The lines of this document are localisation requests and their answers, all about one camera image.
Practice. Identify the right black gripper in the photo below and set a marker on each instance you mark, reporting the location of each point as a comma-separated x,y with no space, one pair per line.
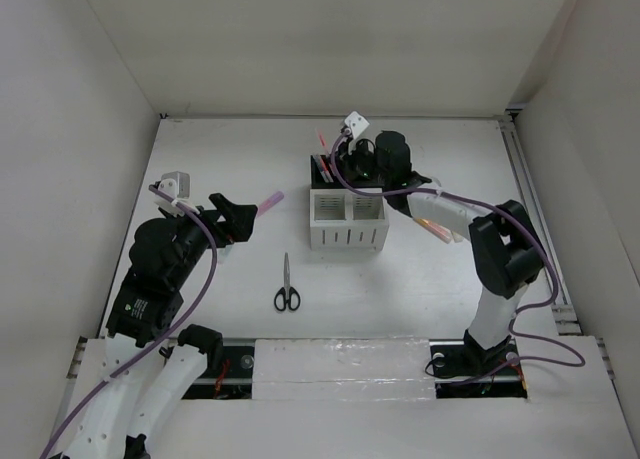
347,158

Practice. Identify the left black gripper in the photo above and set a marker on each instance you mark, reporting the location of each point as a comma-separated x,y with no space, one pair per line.
238,222

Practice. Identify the orange pen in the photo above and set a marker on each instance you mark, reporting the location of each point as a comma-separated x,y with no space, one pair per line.
326,170

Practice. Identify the green highlighter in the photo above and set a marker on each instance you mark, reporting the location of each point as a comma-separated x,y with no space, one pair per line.
223,253

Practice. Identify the pink highlighter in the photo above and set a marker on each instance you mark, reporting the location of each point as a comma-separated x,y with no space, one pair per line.
269,203

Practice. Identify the blue pen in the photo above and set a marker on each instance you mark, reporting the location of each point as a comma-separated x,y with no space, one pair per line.
319,167

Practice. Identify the pink red pen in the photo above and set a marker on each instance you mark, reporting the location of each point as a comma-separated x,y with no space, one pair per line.
322,141

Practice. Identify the orange highlighter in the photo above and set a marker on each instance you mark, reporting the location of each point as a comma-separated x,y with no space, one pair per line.
438,231

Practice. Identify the yellow highlighter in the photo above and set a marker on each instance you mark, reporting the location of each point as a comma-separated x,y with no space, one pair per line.
457,238

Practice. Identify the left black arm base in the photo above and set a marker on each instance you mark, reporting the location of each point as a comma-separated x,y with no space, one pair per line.
231,378

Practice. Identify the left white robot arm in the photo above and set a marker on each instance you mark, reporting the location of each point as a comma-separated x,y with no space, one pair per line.
152,355

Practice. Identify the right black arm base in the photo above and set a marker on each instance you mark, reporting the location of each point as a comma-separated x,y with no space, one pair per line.
458,374

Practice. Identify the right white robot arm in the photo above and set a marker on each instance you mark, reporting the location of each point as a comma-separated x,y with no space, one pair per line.
505,247

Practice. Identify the black two-slot pen holder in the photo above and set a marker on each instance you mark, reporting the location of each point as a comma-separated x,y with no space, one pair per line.
348,172

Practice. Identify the white two-slot pen holder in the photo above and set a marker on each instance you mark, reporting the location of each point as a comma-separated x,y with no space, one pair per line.
343,221

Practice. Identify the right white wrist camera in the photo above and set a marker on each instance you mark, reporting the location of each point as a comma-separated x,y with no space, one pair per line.
354,125

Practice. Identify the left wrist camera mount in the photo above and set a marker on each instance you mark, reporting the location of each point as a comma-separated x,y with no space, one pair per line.
172,193

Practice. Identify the black handled scissors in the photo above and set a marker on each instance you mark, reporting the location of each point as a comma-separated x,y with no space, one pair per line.
287,298

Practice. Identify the aluminium rail right side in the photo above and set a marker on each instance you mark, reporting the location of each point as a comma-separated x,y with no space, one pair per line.
529,196

